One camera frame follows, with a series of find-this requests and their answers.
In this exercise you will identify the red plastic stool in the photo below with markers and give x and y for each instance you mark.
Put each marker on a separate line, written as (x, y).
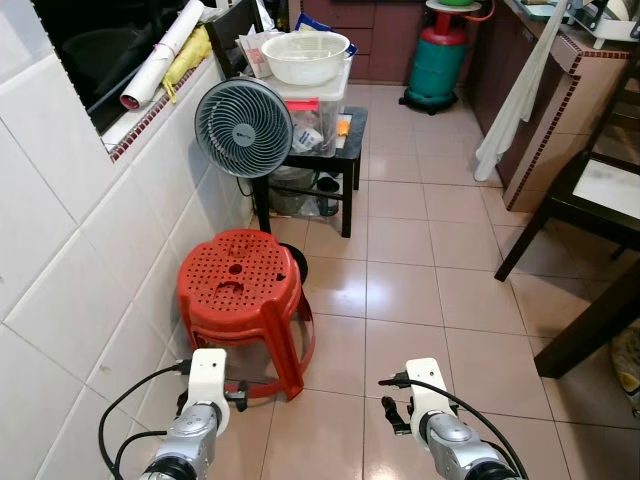
(235, 290)

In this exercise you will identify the black round floor base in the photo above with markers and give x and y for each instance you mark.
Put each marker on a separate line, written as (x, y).
(296, 262)

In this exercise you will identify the grey marble dining table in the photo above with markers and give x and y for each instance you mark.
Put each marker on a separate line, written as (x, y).
(590, 325)

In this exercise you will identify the patterned yellow bag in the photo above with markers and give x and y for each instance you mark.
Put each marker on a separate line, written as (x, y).
(628, 365)

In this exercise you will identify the grey round fan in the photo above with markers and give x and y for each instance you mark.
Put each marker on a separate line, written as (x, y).
(243, 128)

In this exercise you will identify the black side table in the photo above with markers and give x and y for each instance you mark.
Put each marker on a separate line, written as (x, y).
(360, 142)

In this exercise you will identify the clear plastic storage box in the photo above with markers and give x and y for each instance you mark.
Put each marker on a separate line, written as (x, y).
(325, 125)

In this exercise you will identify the brown kitchen counter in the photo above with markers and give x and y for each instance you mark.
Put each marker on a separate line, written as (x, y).
(545, 150)

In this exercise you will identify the white hanging cloth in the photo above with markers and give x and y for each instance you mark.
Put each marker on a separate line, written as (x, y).
(505, 130)

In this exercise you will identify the yellow cloth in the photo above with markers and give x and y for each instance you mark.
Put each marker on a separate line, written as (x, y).
(190, 58)

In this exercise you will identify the white plastic basin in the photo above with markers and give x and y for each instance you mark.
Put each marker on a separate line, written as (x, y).
(305, 60)

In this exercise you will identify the white printed packet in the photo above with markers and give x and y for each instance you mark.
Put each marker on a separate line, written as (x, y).
(255, 52)

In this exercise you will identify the rolled white paper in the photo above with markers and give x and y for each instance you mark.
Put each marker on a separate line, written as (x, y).
(160, 58)

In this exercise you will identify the green gas cylinder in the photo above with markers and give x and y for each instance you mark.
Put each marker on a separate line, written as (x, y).
(437, 65)

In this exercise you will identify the blue packet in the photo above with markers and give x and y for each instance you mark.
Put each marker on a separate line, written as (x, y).
(318, 22)

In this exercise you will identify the dark window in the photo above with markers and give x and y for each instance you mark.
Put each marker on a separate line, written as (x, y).
(90, 40)

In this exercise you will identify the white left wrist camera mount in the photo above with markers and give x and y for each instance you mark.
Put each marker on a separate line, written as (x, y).
(207, 372)

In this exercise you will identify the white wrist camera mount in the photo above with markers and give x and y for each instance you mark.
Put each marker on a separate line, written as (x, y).
(207, 372)
(425, 385)

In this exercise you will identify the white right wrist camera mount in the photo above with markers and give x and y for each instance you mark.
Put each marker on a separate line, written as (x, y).
(425, 385)

